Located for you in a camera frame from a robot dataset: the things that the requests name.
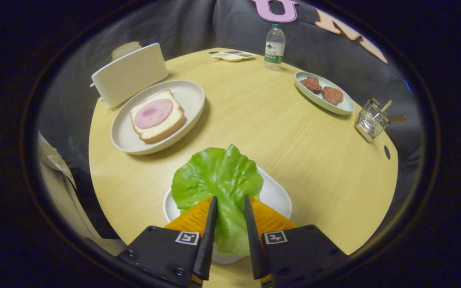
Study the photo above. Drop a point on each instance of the pale blue oval plate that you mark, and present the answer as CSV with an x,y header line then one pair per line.
x,y
344,106

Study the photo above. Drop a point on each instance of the green lettuce leaf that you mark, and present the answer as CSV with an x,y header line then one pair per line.
x,y
218,176

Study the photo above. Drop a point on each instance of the large round white plate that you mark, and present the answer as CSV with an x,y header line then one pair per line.
x,y
190,100

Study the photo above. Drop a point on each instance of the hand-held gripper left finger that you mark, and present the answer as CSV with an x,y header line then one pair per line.
x,y
208,240

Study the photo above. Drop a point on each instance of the black backdrop cloth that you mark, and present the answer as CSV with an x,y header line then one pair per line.
x,y
198,24

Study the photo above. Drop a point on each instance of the beige crumpled cloth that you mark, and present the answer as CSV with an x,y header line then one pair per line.
x,y
54,160

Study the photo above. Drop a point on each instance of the clear plastic water bottle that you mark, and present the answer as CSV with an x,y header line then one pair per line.
x,y
274,50

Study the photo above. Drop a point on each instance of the bread slice under ham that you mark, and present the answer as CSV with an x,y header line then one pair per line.
x,y
162,130

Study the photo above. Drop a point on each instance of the cream toaster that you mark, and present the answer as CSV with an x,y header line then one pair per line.
x,y
130,76

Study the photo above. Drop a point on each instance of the plain white bread slice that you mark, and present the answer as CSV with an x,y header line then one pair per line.
x,y
125,48

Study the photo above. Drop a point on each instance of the white divided condiment dish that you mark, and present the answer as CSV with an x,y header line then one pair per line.
x,y
232,57

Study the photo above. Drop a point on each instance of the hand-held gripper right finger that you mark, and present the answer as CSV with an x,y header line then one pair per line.
x,y
253,240

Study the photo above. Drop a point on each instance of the pink ham slice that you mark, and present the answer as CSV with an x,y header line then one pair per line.
x,y
153,113

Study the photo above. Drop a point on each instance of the brown meat piece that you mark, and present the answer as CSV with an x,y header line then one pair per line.
x,y
332,96
311,84

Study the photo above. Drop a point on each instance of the small white plate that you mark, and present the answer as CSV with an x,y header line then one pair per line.
x,y
274,196

